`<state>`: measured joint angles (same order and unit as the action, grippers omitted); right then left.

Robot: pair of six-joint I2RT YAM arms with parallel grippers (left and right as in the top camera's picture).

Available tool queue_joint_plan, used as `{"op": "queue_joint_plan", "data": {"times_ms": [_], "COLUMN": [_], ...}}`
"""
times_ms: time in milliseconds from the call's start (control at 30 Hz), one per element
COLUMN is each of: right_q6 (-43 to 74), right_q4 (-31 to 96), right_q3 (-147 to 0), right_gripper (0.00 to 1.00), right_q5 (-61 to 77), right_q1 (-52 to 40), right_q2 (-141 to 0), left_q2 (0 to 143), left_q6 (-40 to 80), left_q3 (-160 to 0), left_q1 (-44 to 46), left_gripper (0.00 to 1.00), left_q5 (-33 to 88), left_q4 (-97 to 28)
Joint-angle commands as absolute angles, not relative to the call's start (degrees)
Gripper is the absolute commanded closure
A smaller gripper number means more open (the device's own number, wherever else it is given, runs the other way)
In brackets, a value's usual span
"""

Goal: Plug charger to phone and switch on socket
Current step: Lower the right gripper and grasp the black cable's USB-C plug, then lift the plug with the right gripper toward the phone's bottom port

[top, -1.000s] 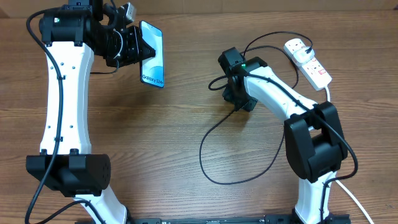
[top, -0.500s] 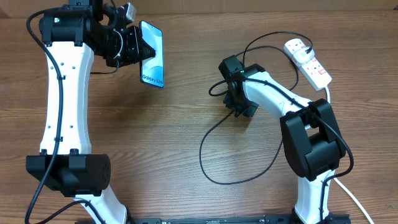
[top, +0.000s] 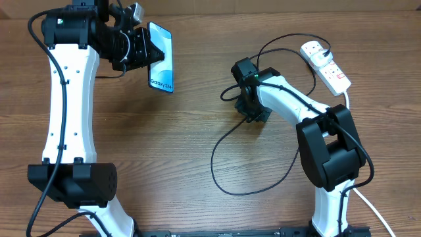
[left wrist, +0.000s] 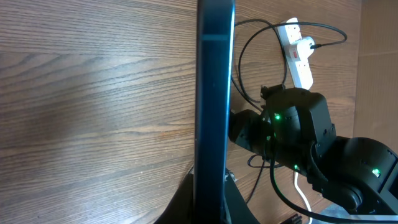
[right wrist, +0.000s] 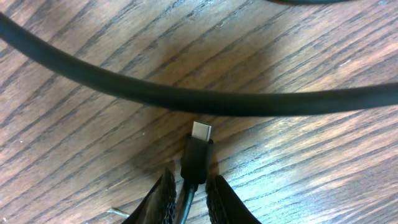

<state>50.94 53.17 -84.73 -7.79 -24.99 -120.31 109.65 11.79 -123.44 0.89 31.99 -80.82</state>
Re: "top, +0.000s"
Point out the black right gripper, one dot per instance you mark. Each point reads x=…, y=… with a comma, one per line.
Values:
x=241, y=106

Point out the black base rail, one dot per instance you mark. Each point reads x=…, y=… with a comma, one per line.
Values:
x=289, y=231

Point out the white charger adapter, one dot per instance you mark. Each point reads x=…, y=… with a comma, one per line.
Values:
x=320, y=59

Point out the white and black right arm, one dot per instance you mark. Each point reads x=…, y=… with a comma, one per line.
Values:
x=329, y=144

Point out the Samsung Galaxy smartphone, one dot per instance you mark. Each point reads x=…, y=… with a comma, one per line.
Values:
x=161, y=76

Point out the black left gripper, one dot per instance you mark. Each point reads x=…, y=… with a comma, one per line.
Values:
x=147, y=53

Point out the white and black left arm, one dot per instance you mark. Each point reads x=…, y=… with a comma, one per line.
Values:
x=75, y=39

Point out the white power strip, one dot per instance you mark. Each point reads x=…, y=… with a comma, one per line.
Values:
x=333, y=77

